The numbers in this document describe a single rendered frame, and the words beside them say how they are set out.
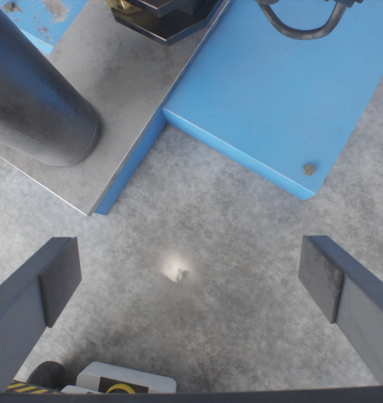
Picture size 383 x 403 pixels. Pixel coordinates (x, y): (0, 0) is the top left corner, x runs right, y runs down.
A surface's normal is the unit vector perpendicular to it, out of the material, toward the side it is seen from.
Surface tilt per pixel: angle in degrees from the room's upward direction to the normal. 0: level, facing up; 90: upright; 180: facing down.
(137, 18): 0
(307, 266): 83
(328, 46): 0
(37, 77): 90
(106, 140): 0
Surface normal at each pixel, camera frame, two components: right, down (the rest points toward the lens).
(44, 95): 0.96, 0.25
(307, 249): -1.00, 0.00
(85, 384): -0.09, -0.14
